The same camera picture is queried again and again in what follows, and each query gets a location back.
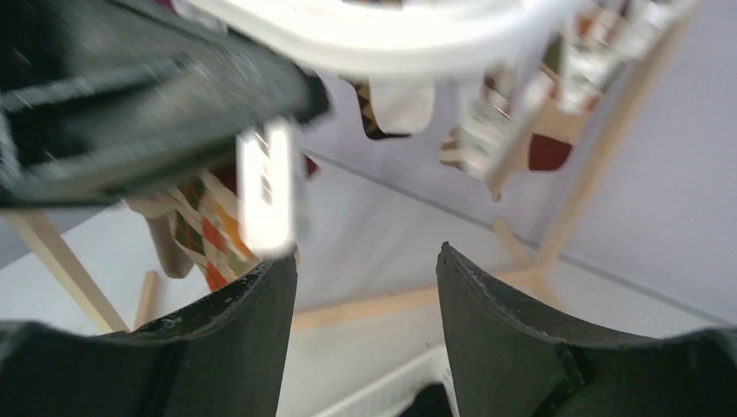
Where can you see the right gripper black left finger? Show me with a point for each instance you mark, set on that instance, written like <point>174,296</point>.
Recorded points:
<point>222,355</point>

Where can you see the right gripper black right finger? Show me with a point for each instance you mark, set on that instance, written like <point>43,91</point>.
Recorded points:
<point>512,355</point>

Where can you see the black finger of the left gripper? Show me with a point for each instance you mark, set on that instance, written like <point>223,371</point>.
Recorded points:
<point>107,100</point>

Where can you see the beige orange argyle sock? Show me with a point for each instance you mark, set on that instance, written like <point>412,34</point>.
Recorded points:
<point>206,228</point>

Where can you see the white hanger clip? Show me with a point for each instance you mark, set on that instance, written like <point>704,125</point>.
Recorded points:
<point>492,125</point>
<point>265,190</point>

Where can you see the white plastic clip hanger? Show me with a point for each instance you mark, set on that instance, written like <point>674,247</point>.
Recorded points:
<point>373,41</point>

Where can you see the black sock in basket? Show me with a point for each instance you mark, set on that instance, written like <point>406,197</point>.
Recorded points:
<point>431,401</point>

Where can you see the white plastic basket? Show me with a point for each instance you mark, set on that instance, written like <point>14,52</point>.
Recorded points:
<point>395,391</point>

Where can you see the taupe sock maroon cuff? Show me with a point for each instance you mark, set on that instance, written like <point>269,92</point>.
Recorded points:
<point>156,210</point>

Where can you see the brown striped sock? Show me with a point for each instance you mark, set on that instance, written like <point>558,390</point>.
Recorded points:
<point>450,150</point>

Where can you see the brown yellow argyle sock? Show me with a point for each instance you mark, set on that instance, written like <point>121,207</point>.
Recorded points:
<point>370,126</point>

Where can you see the white sock hanging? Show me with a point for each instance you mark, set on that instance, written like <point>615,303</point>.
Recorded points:
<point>403,107</point>

